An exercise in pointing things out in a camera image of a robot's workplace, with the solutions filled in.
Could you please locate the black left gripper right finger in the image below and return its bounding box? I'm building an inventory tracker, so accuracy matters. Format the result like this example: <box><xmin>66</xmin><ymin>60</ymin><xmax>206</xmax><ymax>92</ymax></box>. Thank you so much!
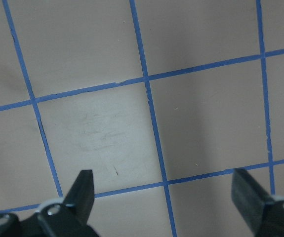
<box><xmin>231</xmin><ymin>168</ymin><xmax>284</xmax><ymax>237</ymax></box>

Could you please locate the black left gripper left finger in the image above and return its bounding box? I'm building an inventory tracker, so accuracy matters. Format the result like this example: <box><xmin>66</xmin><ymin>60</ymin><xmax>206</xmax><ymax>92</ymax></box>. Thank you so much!
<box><xmin>37</xmin><ymin>170</ymin><xmax>94</xmax><ymax>237</ymax></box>

